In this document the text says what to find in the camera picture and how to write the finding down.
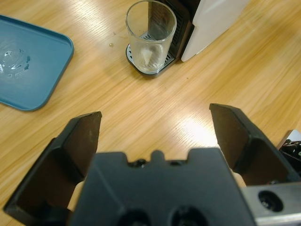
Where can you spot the white capsule coffee machine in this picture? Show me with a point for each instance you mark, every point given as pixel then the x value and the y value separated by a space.
pixel 211 23

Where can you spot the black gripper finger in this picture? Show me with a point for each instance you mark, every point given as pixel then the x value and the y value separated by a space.
pixel 61 164
pixel 247 153

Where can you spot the metal grate drip tray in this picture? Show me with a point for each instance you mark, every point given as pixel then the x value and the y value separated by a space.
pixel 152 75

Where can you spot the clear drinking glass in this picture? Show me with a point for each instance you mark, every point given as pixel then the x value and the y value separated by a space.
pixel 150 51

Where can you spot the white mount with dark post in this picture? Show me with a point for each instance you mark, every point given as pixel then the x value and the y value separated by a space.
pixel 291 146

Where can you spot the blue plastic tray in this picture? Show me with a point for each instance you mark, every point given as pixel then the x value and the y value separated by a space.
pixel 28 70

